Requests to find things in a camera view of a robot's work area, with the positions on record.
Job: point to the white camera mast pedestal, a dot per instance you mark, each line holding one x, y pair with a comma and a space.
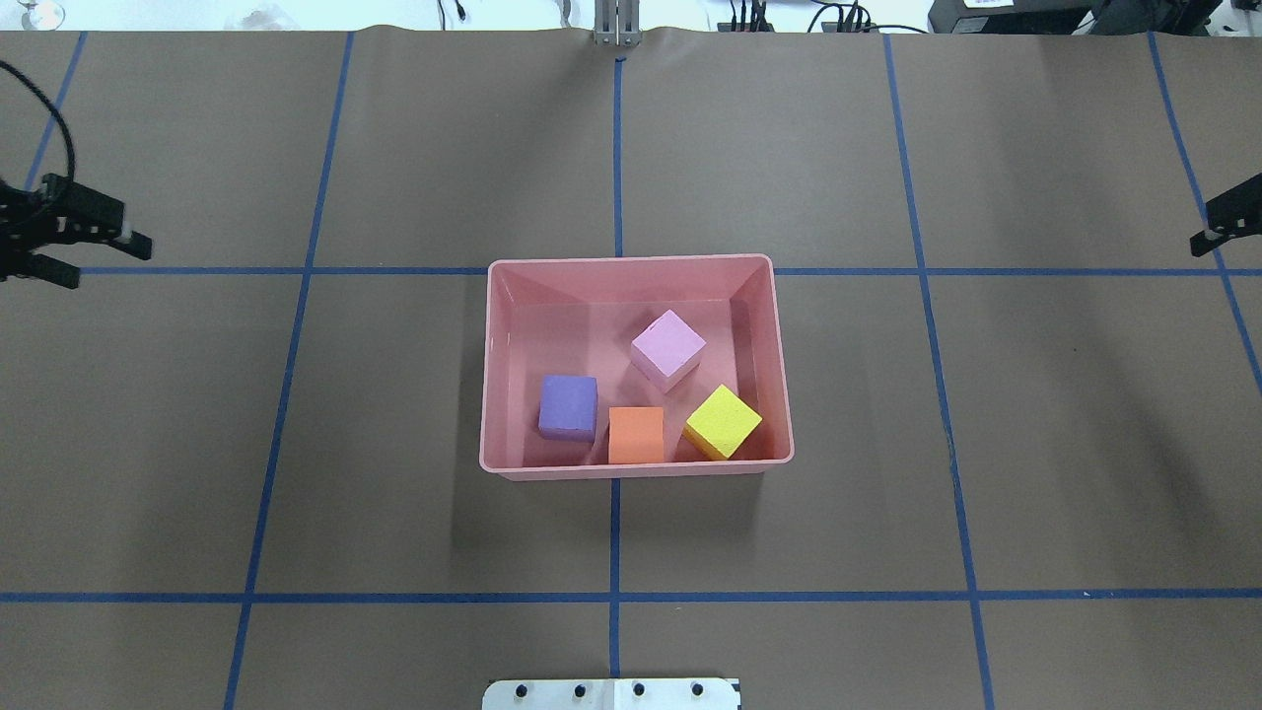
614, 693

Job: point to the yellow foam block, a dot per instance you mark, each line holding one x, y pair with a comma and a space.
720, 424

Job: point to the pink foam block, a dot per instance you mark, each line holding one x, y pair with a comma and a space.
667, 350

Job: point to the aluminium frame post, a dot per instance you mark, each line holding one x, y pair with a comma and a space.
617, 23

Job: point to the orange foam block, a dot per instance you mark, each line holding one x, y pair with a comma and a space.
636, 435

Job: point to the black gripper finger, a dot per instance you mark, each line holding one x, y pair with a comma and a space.
1233, 214

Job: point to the purple foam block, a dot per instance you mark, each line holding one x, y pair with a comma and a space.
567, 409

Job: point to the pink plastic bin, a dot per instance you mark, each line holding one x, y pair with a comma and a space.
578, 317

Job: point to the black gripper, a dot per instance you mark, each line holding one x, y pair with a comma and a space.
61, 225

